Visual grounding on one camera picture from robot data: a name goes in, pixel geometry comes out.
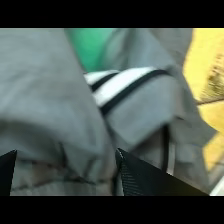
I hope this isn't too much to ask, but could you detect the grey garment with striped cuffs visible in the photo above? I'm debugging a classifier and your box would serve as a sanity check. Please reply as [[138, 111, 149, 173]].
[[0, 27, 218, 197]]

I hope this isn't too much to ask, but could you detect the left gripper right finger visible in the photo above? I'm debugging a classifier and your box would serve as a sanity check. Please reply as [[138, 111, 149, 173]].
[[114, 147, 210, 197]]

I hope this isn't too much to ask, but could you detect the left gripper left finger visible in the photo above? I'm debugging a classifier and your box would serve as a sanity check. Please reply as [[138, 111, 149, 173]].
[[0, 149, 18, 197]]

